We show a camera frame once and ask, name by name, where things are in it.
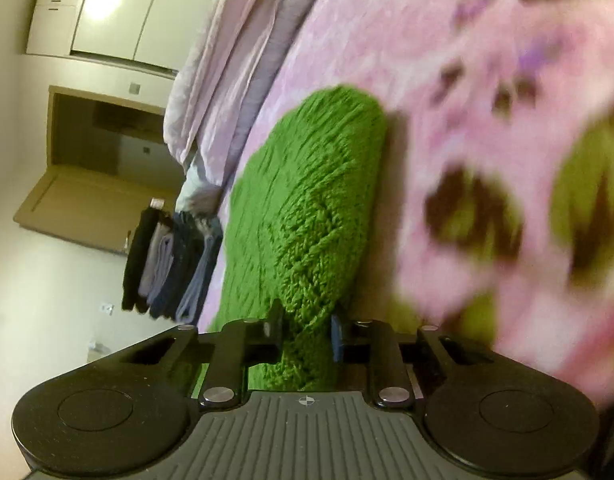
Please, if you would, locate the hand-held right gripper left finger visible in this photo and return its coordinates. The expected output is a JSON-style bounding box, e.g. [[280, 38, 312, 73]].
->
[[119, 299, 288, 409]]

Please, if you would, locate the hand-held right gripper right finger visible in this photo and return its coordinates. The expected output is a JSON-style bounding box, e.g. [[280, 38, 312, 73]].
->
[[330, 313, 494, 409]]

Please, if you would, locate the green knitted sweater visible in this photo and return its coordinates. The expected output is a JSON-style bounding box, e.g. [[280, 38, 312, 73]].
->
[[194, 85, 390, 394]]

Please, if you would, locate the blue-grey folded garment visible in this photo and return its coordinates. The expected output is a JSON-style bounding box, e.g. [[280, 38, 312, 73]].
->
[[176, 225, 224, 327]]

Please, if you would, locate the grey folded garment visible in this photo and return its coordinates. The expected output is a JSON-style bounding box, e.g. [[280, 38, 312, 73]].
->
[[137, 222, 176, 307]]

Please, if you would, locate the black folded garment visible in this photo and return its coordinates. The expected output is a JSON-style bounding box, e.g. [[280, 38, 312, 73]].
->
[[121, 207, 160, 314]]

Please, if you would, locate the pale blue pillow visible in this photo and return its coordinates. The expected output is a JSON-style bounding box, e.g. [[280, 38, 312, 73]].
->
[[175, 157, 224, 218]]

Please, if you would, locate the wooden door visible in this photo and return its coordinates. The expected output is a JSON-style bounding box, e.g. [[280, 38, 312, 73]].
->
[[13, 165, 186, 257]]

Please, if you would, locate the pink floral printed cloth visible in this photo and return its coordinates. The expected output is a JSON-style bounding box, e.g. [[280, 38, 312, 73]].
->
[[391, 0, 614, 411]]

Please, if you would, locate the lavender folded quilt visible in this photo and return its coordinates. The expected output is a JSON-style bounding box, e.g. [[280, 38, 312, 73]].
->
[[163, 0, 338, 192]]

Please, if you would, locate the pink bed sheet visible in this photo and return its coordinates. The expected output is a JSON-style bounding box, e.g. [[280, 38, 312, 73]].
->
[[197, 0, 488, 333]]

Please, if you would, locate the white wardrobe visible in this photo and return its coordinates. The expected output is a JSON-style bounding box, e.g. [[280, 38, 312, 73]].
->
[[26, 0, 228, 79]]

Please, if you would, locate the wooden door frame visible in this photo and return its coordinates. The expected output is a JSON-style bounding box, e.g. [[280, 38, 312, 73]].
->
[[47, 85, 172, 171]]

